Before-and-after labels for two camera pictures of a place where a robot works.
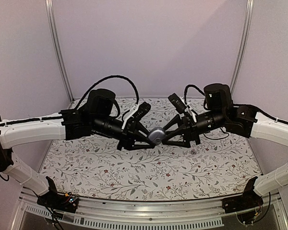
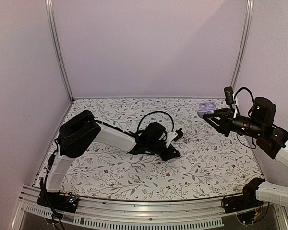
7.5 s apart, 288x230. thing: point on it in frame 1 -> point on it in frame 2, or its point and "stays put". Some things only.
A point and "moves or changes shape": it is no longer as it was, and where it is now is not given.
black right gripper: [189, 133] -> [226, 115]
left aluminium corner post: [54, 35] stays put
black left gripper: [131, 130] -> [170, 154]
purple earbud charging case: [156, 135] moves or changes shape
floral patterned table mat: [217, 166] stays put
